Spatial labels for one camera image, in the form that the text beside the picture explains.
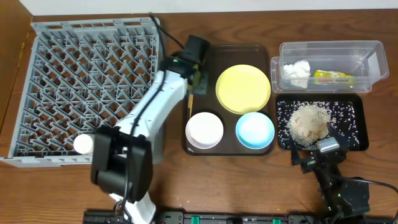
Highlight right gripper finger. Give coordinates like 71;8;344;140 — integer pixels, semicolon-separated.
289;135;301;166
326;122;349;152

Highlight wooden chopstick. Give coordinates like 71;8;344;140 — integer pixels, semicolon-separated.
188;94;194;118

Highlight yellow plate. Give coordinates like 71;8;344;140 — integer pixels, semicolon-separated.
215;64;271;114

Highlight light blue bowl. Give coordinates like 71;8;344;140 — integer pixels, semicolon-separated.
235;112;275;150

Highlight pink bowl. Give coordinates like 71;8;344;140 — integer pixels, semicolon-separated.
185;112;224;149

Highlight yellow green wrapper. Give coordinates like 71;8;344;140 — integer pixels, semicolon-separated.
313;70;354;85

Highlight white napkin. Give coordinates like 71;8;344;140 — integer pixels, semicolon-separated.
283;60;311;89

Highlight white cup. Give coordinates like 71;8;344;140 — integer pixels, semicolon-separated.
73;134;95;155

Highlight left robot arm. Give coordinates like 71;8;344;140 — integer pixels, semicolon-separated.
83;35;210;223

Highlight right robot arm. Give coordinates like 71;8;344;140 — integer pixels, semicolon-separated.
289;123;370;223

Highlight black waste tray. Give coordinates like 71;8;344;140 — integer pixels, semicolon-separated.
275;93;369;151

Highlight grey dishwasher rack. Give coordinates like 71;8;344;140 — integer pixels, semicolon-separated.
3;17;160;167

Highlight spilled rice food scraps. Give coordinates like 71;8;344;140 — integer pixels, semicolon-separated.
276;101;359;151

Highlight clear plastic bin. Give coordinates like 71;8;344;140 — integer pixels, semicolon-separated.
271;40;389;93

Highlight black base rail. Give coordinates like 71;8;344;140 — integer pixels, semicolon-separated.
82;208;398;224

